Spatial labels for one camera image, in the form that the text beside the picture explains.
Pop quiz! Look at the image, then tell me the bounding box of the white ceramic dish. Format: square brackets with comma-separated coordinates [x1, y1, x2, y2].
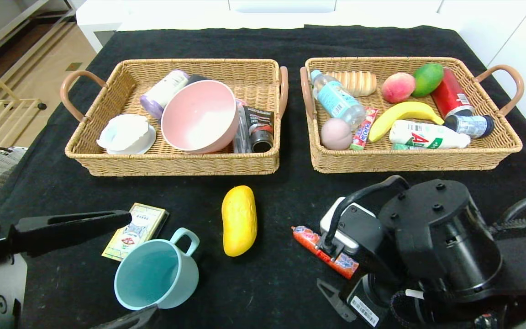
[97, 114, 157, 155]

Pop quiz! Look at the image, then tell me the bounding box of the teal plastic mug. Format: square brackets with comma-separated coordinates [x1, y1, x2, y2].
[114, 228, 201, 311]

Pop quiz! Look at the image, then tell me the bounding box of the pale pink peach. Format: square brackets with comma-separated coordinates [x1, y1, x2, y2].
[320, 118, 353, 151]

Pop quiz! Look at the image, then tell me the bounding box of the red candy pack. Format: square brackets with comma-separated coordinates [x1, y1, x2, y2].
[350, 107, 379, 150]

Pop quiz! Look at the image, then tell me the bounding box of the playing card box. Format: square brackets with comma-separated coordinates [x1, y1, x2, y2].
[102, 203, 170, 262]

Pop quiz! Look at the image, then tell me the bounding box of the yellow banana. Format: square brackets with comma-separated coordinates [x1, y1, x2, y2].
[368, 101, 445, 143]

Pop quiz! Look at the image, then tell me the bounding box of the black packaged item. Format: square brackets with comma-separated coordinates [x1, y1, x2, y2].
[233, 101, 276, 154]

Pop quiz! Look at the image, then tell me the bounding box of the black braided cable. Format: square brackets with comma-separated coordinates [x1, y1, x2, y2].
[390, 290, 428, 328]

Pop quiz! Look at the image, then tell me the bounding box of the white cabinet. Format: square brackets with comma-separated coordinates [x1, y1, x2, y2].
[76, 0, 469, 54]

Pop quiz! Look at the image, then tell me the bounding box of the grey shelf unit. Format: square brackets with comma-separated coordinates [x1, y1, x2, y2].
[0, 0, 77, 64]

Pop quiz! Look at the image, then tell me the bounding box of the red peach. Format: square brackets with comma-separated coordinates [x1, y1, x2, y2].
[382, 72, 416, 104]

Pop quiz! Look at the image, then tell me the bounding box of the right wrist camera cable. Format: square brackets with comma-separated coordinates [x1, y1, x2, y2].
[316, 175, 410, 256]

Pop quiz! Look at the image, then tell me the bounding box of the white milk drink bottle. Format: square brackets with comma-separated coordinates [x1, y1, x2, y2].
[389, 120, 472, 150]

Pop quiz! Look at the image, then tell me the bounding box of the orange sausage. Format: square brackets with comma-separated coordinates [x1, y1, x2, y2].
[291, 226, 359, 280]

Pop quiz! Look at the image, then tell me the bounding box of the pink bowl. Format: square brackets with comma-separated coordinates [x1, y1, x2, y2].
[161, 80, 241, 154]

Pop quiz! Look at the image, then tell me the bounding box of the white bottle purple cap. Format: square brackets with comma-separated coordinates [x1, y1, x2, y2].
[141, 70, 190, 122]

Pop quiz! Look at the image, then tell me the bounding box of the small silver jar black cap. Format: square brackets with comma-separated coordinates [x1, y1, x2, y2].
[444, 114, 494, 139]

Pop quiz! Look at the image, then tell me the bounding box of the red soda can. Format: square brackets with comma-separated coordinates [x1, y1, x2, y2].
[431, 69, 475, 119]

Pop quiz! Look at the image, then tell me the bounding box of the black table cloth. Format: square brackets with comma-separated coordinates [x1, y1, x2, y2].
[0, 25, 526, 329]

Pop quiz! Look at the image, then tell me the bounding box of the ridged bread loaf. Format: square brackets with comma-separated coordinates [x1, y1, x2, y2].
[325, 71, 377, 97]

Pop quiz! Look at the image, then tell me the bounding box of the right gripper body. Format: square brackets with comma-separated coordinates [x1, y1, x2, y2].
[339, 260, 398, 329]

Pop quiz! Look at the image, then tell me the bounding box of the wicker basket holding pink bowl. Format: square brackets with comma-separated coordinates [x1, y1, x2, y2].
[60, 58, 289, 177]

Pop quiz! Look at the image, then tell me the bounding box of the water bottle blue cap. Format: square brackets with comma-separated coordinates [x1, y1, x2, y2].
[310, 69, 367, 130]

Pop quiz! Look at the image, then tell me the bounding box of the wicker basket holding food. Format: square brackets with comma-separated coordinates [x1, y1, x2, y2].
[300, 57, 525, 174]

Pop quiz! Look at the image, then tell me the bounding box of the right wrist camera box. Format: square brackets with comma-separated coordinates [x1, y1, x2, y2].
[320, 196, 378, 255]

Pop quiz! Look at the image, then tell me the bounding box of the green mango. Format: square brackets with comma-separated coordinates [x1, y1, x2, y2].
[412, 63, 445, 98]

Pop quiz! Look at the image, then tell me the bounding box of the yellow mango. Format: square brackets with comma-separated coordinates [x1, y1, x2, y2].
[221, 186, 258, 257]

